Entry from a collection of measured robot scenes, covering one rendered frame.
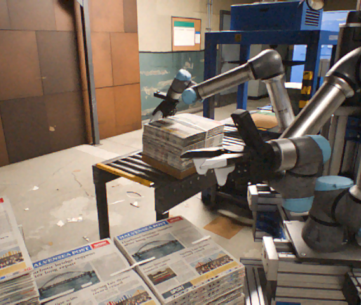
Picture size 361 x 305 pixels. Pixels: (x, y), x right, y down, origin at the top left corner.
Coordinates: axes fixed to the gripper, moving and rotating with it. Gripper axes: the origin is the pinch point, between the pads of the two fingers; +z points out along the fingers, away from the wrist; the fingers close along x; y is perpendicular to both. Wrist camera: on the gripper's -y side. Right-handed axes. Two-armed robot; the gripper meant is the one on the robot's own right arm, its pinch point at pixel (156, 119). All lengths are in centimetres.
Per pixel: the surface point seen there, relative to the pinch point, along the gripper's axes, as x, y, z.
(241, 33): 101, -33, -38
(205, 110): 101, -23, 33
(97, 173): -33.2, 3.5, 31.8
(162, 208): -32, 48, 8
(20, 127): 38, -200, 206
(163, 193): -31, 43, 1
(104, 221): -31, 21, 58
